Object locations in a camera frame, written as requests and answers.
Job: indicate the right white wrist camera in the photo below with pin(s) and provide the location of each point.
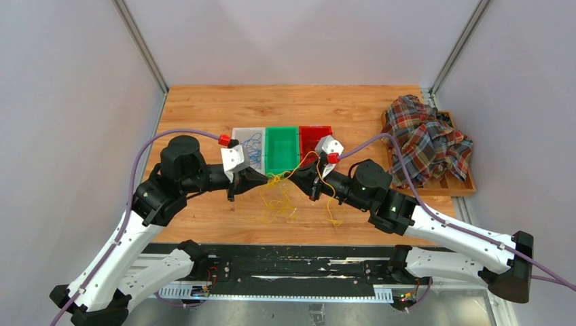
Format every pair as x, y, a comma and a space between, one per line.
332, 148

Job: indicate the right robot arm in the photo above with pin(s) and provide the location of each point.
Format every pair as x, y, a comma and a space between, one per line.
498, 261

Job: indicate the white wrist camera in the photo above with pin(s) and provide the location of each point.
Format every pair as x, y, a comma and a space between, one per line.
234, 160
332, 148

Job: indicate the white plastic bin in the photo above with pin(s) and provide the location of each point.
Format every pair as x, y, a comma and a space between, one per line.
253, 139

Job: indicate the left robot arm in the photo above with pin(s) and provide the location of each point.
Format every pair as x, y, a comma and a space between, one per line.
105, 293

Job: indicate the red plastic bin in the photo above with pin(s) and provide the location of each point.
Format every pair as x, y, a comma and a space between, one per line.
309, 136

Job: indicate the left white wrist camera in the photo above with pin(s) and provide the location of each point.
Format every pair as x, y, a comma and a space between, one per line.
234, 160

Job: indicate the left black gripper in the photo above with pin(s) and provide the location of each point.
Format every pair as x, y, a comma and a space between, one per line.
246, 180

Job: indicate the green plastic bin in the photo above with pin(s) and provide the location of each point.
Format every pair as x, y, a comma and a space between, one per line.
282, 149

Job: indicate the plaid cloth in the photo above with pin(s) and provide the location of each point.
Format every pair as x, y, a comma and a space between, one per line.
429, 146

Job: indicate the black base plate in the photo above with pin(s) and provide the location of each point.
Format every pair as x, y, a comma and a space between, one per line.
293, 252

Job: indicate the aluminium frame rail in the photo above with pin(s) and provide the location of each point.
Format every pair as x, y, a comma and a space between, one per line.
309, 280

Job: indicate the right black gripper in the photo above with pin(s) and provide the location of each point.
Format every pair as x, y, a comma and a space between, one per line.
306, 178

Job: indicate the wooden tray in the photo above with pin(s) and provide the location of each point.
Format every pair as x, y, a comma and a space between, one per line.
448, 185

